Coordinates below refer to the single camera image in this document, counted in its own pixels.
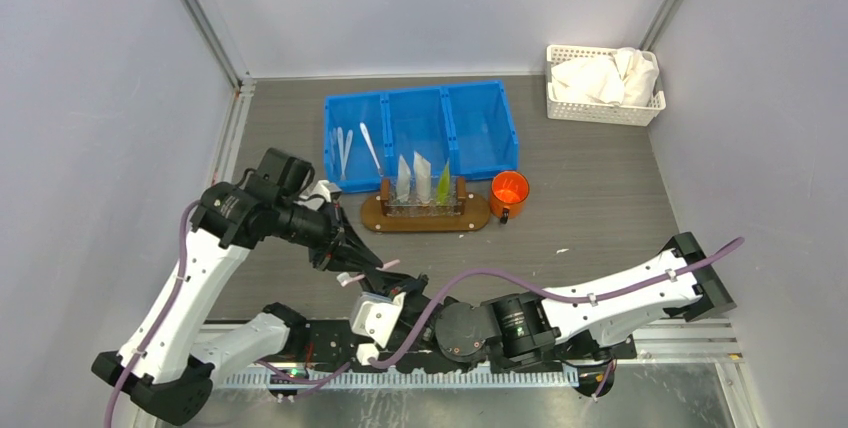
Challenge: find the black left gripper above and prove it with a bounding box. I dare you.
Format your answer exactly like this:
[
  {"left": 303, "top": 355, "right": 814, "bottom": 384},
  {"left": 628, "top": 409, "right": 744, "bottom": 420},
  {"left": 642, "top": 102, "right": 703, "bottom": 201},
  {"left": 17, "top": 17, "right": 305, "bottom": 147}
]
[{"left": 274, "top": 197, "right": 382, "bottom": 271}]

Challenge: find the clear textured toothbrush holder rack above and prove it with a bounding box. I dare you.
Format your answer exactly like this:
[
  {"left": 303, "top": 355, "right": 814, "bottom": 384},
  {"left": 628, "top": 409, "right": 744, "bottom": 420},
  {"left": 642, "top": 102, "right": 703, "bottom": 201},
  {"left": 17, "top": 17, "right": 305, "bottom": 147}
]
[{"left": 378, "top": 176, "right": 467, "bottom": 218}]

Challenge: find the white toothpaste tube green cap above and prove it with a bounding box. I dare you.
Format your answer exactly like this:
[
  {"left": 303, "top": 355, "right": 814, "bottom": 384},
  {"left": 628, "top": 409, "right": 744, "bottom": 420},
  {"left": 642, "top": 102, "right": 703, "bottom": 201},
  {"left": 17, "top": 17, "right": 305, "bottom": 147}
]
[{"left": 395, "top": 155, "right": 412, "bottom": 205}]

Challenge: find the brown wooden oval tray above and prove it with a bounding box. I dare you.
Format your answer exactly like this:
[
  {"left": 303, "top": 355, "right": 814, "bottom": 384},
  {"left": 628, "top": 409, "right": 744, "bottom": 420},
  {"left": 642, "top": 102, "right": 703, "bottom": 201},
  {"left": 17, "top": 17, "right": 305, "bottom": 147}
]
[{"left": 360, "top": 193, "right": 491, "bottom": 233}]

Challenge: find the yellow-green toothpaste tube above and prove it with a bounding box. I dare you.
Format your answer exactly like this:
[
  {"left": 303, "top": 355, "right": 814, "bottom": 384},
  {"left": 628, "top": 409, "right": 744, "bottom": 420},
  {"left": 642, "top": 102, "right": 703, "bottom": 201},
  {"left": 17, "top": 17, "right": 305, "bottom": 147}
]
[{"left": 435, "top": 161, "right": 451, "bottom": 206}]

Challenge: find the white toothpaste tube orange cap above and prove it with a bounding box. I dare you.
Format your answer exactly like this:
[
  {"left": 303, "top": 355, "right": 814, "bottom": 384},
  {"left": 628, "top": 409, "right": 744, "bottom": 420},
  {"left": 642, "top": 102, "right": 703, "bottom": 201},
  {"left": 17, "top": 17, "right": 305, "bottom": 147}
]
[{"left": 413, "top": 151, "right": 432, "bottom": 205}]

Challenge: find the orange plastic mug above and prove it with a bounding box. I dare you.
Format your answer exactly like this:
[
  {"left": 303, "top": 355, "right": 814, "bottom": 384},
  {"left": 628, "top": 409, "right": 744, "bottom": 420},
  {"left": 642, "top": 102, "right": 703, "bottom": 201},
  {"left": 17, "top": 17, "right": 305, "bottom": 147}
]
[{"left": 489, "top": 170, "right": 530, "bottom": 224}]

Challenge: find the blue plastic divided bin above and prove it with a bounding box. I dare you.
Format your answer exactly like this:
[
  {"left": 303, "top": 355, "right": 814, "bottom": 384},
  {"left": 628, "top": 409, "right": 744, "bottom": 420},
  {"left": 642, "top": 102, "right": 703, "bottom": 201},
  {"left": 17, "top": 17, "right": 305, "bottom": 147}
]
[{"left": 323, "top": 80, "right": 520, "bottom": 193}]

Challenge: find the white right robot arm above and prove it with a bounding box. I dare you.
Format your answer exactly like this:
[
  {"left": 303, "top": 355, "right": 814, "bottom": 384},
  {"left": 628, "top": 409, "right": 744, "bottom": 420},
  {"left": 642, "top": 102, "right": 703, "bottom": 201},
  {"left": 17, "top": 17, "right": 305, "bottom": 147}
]
[{"left": 359, "top": 233, "right": 744, "bottom": 371}]

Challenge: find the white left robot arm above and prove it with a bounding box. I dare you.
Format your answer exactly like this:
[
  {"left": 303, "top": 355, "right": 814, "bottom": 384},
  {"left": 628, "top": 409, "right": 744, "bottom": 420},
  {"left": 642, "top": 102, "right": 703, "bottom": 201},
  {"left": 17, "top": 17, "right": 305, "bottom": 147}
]
[{"left": 92, "top": 148, "right": 382, "bottom": 426}]

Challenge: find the light blue toothbrush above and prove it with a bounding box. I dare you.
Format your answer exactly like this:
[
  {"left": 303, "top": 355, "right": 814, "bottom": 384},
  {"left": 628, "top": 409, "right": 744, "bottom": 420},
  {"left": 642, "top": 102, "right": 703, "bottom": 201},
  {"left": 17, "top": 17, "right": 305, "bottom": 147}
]
[{"left": 336, "top": 127, "right": 353, "bottom": 181}]

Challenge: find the white toothbrush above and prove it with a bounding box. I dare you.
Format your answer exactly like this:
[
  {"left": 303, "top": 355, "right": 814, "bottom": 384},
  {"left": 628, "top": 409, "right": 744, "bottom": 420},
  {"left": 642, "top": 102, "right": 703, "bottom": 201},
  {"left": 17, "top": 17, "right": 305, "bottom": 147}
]
[{"left": 359, "top": 122, "right": 383, "bottom": 177}]

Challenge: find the white plastic basket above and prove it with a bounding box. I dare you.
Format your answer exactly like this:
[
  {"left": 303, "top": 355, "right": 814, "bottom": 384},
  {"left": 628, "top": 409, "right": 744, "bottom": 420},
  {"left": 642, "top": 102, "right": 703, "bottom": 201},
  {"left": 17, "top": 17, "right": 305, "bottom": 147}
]
[{"left": 546, "top": 45, "right": 666, "bottom": 127}]

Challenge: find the white crumpled cloth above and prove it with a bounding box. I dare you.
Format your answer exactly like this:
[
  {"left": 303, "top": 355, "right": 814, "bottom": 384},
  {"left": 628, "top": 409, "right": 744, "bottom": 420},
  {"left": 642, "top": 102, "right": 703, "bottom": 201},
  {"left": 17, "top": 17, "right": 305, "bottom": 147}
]
[{"left": 551, "top": 47, "right": 659, "bottom": 107}]

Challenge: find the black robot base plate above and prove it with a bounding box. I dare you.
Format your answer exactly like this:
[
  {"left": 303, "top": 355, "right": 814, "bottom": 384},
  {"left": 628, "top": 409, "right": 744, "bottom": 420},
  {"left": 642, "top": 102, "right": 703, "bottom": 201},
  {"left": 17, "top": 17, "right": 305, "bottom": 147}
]
[{"left": 263, "top": 319, "right": 636, "bottom": 374}]

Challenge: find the aluminium frame rail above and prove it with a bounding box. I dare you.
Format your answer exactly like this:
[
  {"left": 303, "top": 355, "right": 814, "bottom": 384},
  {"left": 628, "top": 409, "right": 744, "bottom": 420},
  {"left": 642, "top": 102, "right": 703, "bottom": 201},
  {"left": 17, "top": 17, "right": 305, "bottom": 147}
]
[{"left": 180, "top": 0, "right": 246, "bottom": 93}]

